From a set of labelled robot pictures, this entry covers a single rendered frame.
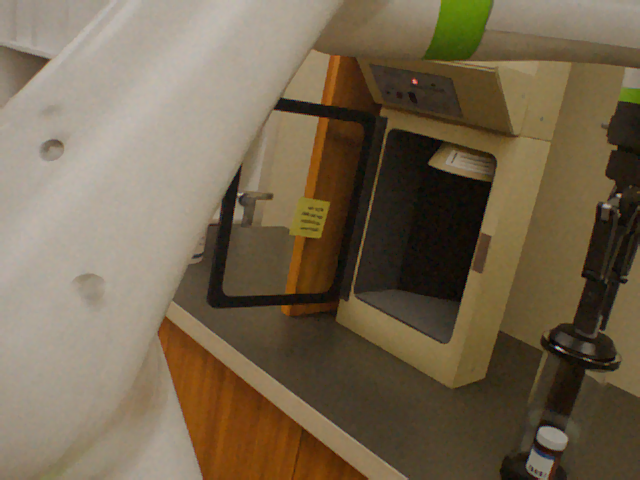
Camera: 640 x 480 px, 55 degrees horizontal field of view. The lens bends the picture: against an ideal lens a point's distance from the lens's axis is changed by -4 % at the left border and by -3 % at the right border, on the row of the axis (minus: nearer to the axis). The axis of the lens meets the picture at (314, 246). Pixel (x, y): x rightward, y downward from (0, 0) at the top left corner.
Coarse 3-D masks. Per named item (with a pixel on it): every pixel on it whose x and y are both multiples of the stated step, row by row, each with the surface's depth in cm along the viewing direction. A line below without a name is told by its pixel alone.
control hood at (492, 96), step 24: (432, 72) 106; (456, 72) 101; (480, 72) 97; (504, 72) 96; (480, 96) 102; (504, 96) 98; (528, 96) 103; (456, 120) 111; (480, 120) 106; (504, 120) 102
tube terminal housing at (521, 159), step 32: (512, 64) 105; (544, 64) 103; (544, 96) 106; (416, 128) 121; (448, 128) 115; (480, 128) 110; (544, 128) 109; (512, 160) 106; (544, 160) 112; (512, 192) 109; (512, 224) 112; (512, 256) 116; (352, 288) 135; (480, 288) 112; (352, 320) 135; (384, 320) 128; (480, 320) 115; (416, 352) 122; (448, 352) 117; (480, 352) 119; (448, 384) 117
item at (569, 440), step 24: (552, 360) 83; (600, 360) 80; (552, 384) 83; (576, 384) 81; (600, 384) 82; (528, 408) 87; (552, 408) 83; (576, 408) 82; (528, 432) 86; (552, 432) 83; (576, 432) 83; (528, 456) 86; (552, 456) 84; (576, 456) 85
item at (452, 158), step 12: (444, 144) 121; (456, 144) 118; (444, 156) 119; (456, 156) 117; (468, 156) 116; (480, 156) 116; (492, 156) 116; (444, 168) 118; (456, 168) 116; (468, 168) 115; (480, 168) 115; (492, 168) 115; (492, 180) 115
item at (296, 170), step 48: (288, 144) 116; (336, 144) 122; (240, 192) 114; (288, 192) 120; (336, 192) 126; (240, 240) 117; (288, 240) 123; (336, 240) 130; (240, 288) 121; (288, 288) 127
